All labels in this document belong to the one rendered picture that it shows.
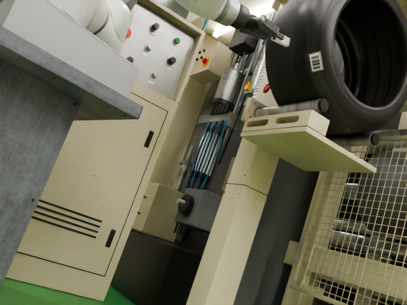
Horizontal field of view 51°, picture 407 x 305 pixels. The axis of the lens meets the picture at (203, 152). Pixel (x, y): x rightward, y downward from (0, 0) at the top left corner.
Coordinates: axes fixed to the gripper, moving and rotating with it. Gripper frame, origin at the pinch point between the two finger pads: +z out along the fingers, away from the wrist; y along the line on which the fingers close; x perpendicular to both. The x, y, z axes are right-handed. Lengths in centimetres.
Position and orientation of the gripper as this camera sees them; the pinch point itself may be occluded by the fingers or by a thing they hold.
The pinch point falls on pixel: (280, 39)
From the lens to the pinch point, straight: 152.4
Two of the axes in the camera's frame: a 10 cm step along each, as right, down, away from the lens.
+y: -5.1, 0.1, 8.6
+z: 8.3, 2.6, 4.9
